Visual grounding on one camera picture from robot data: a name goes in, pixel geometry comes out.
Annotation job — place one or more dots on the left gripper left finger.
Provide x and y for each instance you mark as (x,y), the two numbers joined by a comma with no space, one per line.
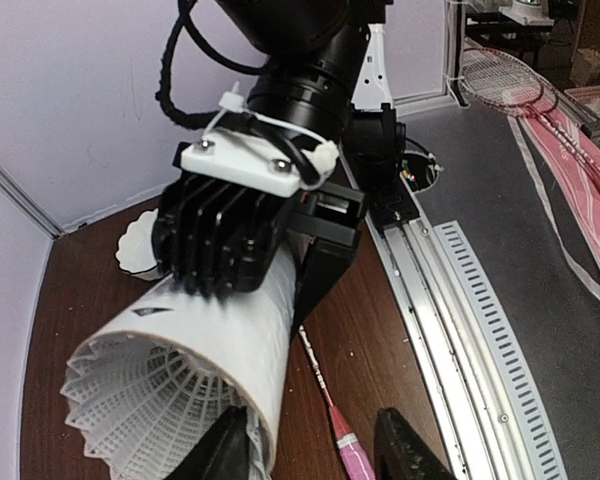
(221,454)

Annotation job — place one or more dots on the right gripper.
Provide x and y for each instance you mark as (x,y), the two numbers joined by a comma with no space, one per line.
(329,216)

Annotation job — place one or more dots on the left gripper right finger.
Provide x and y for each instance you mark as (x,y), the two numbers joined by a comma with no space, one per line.
(400,453)

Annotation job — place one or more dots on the white shuttlecock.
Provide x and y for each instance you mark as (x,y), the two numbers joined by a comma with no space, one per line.
(142,405)

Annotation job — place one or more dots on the white shuttlecock tube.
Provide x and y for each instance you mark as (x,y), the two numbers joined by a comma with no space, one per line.
(245,336)

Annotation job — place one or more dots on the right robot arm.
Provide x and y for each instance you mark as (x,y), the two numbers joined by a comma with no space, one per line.
(348,159)

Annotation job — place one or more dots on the white scalloped bowl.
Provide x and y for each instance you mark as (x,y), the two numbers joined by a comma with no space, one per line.
(134,253)

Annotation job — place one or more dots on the spare rackets on floor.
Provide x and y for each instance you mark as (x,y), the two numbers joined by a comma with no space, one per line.
(506,83)

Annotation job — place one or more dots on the right pink-handled badminton racket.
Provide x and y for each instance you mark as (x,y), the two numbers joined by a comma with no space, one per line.
(353,455)

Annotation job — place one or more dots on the front aluminium rail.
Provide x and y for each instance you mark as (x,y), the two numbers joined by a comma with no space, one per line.
(489,412)

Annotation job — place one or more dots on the right aluminium corner post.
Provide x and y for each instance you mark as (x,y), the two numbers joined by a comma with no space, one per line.
(426,40)

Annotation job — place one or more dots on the aluminium corner post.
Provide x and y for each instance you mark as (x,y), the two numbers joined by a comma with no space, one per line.
(31,209)
(426,40)

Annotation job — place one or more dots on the left aluminium corner post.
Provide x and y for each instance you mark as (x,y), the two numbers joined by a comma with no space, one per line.
(31,209)

